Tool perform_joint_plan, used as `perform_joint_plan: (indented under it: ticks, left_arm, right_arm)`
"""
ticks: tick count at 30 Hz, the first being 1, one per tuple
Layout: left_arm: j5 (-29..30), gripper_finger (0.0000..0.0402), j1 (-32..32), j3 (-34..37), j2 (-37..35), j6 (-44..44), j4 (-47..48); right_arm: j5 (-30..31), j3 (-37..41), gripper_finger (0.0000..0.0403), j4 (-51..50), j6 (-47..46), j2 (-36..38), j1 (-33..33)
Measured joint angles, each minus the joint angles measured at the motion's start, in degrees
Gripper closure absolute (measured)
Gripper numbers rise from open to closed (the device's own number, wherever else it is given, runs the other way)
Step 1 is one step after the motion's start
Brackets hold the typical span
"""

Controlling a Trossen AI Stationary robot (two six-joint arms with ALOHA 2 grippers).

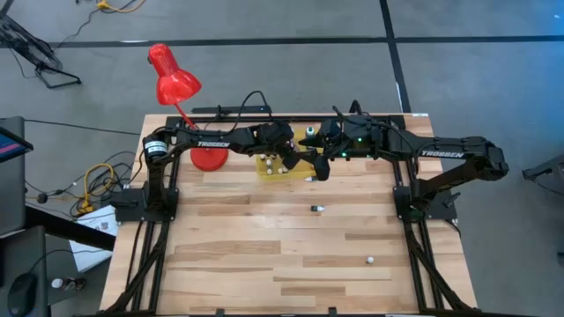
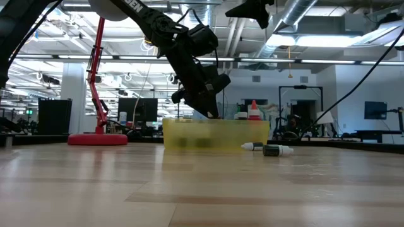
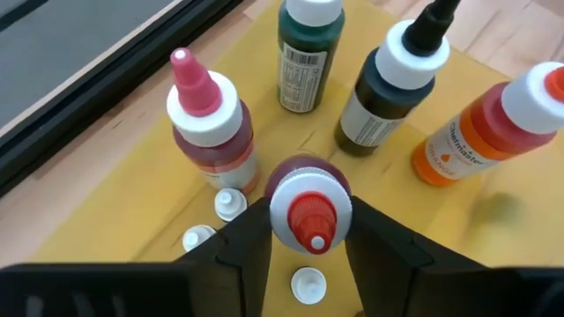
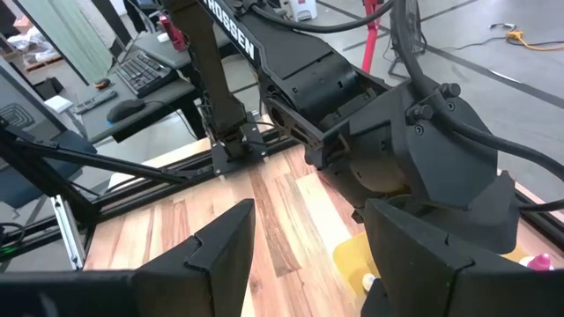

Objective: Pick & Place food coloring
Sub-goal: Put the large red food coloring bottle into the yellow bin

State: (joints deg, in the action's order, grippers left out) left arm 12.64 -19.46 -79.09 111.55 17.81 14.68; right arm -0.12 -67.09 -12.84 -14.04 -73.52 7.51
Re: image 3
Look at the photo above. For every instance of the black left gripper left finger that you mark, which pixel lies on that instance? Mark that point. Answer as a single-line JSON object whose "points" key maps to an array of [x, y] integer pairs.
{"points": [[233, 273]]}

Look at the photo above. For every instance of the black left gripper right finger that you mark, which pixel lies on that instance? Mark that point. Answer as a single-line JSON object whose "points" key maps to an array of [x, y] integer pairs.
{"points": [[388, 273]]}

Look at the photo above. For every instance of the small brown label bottle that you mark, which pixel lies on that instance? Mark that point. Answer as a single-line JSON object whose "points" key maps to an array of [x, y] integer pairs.
{"points": [[197, 237]]}

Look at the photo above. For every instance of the small dark white-capped bottle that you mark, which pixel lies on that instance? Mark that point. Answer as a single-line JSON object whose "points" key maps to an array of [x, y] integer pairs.
{"points": [[230, 204]]}

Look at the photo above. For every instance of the small orange label bottle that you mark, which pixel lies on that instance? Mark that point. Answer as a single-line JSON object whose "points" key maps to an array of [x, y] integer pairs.
{"points": [[308, 285]]}

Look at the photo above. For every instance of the red cap food coloring bottle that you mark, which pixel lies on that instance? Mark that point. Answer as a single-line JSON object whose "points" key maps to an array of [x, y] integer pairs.
{"points": [[308, 207]]}

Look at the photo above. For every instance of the pink cap food coloring bottle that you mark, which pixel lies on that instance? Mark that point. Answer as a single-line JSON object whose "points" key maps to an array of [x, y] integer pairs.
{"points": [[207, 123]]}

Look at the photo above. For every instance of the orange food coloring bottle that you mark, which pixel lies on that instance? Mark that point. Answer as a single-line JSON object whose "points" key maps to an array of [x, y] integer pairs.
{"points": [[480, 132]]}

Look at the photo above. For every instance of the black cap food coloring bottle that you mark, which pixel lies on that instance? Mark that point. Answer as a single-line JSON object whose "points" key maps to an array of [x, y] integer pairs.
{"points": [[396, 79]]}

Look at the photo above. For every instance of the green food coloring bottle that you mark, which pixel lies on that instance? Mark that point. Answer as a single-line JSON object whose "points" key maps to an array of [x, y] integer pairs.
{"points": [[308, 57]]}

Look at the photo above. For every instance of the yellow plastic tray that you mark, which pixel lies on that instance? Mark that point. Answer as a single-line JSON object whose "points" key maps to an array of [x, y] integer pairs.
{"points": [[132, 198]]}

